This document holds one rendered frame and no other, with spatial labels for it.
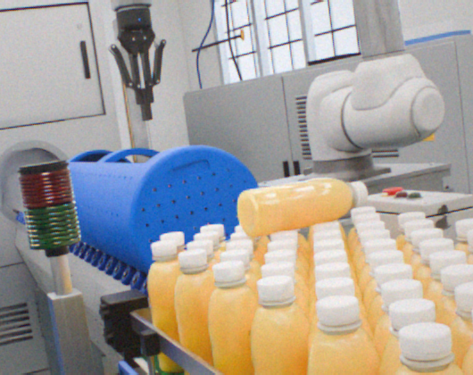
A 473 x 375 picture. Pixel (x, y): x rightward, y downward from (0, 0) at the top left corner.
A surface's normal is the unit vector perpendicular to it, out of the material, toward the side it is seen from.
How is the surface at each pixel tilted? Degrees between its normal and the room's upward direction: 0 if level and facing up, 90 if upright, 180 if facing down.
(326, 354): 69
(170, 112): 90
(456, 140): 90
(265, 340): 78
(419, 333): 0
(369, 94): 89
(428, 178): 90
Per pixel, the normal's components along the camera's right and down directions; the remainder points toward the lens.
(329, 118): -0.85, 0.15
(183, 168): 0.33, 0.07
